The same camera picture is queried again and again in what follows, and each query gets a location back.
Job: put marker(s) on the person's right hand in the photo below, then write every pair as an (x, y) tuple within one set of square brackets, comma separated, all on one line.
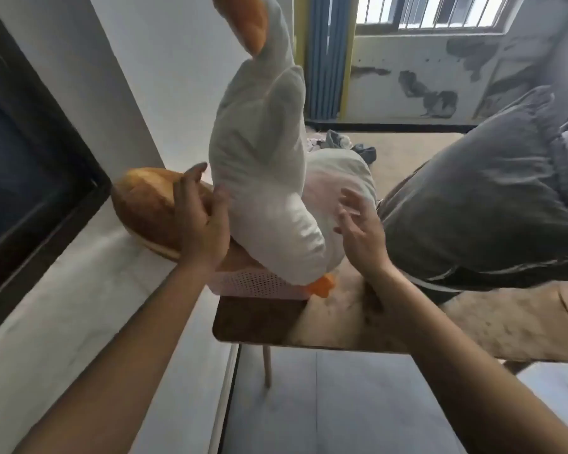
[(362, 241)]

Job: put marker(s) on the person's left hand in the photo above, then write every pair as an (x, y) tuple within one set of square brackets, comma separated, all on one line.
[(201, 231)]

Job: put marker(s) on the bread loaf shaped pillow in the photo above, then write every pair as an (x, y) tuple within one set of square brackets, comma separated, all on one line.
[(146, 208)]

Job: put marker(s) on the white and pink pillow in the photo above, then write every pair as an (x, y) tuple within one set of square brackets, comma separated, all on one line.
[(331, 184)]

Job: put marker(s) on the white goose plush toy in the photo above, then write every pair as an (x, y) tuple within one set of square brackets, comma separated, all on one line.
[(265, 160)]

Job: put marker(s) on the plain grey cushion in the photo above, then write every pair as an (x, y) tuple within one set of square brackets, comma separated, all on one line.
[(478, 198)]

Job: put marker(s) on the person's left forearm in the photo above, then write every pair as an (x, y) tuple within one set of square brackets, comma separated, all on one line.
[(123, 364)]

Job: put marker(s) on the person's right forearm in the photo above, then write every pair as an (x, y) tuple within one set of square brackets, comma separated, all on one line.
[(454, 364)]

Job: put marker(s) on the pink plastic basket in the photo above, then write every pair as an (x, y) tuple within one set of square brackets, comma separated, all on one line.
[(255, 286)]

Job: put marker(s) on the wooden table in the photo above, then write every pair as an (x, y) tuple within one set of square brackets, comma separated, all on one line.
[(341, 321)]

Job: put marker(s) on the grey cloth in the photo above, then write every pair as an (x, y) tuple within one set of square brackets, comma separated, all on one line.
[(355, 146)]

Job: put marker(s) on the black framed screen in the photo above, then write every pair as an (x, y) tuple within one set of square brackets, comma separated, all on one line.
[(19, 184)]

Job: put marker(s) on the barred window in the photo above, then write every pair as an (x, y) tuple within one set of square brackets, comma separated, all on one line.
[(454, 9)]

